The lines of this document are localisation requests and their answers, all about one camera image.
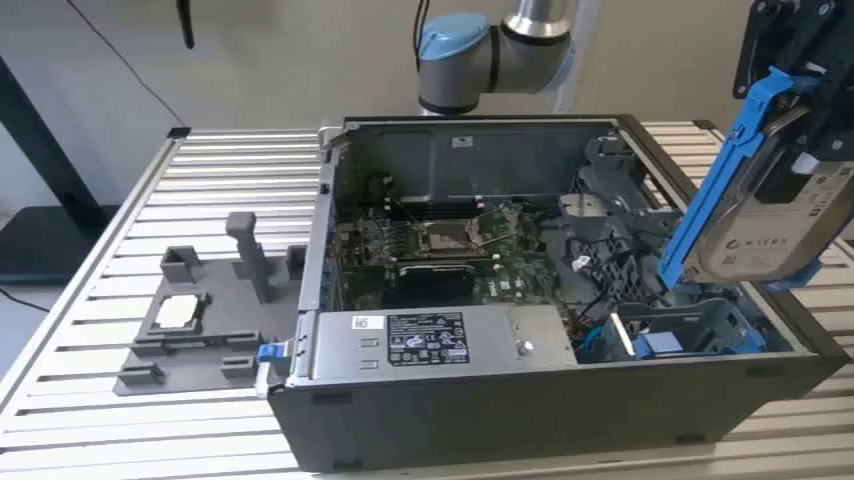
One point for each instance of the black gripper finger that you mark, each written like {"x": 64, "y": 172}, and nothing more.
{"x": 787, "y": 180}

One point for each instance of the hard disk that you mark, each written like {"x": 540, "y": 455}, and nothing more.
{"x": 754, "y": 235}

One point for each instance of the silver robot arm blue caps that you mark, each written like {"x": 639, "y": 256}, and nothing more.
{"x": 460, "y": 75}

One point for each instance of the grey disk bay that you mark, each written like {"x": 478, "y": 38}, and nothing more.
{"x": 717, "y": 307}

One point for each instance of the dark plastic fan shroud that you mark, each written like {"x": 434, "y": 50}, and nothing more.
{"x": 587, "y": 210}

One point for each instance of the green motherboard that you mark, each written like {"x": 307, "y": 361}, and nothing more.
{"x": 520, "y": 280}

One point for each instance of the CPU socket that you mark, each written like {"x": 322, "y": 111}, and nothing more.
{"x": 443, "y": 240}

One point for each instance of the black open PC case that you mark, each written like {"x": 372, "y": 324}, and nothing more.
{"x": 500, "y": 425}

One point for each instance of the silver power supply with label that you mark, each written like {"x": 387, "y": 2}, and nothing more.
{"x": 347, "y": 350}

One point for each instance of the blue case latch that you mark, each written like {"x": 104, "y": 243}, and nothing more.
{"x": 270, "y": 354}

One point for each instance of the grey parts rack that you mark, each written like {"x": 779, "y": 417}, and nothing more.
{"x": 200, "y": 360}

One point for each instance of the silver CPU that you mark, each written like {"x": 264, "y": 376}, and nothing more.
{"x": 176, "y": 311}

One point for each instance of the black desk stand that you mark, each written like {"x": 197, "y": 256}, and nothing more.
{"x": 40, "y": 240}

